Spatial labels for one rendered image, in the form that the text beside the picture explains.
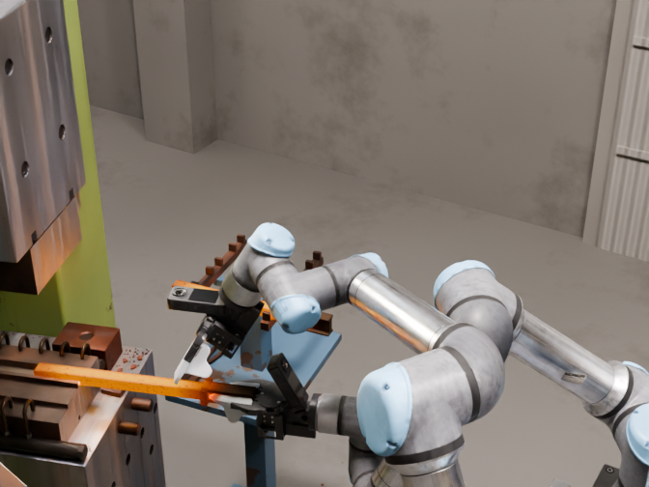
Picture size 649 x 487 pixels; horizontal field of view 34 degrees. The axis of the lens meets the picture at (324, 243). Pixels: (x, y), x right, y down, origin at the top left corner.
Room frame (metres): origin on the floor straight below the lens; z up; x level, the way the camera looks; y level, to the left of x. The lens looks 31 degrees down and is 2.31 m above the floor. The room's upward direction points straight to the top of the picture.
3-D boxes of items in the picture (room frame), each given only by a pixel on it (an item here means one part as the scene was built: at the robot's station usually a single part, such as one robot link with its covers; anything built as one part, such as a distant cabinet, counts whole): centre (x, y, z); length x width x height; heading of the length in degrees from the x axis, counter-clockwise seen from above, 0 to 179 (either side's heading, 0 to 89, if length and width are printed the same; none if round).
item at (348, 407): (1.58, -0.09, 0.98); 0.11 x 0.08 x 0.09; 78
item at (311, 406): (1.61, 0.07, 0.98); 0.12 x 0.08 x 0.09; 78
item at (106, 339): (1.86, 0.51, 0.95); 0.12 x 0.09 x 0.07; 78
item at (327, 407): (1.60, -0.01, 0.99); 0.08 x 0.05 x 0.08; 168
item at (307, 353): (2.18, 0.17, 0.66); 0.40 x 0.30 x 0.02; 157
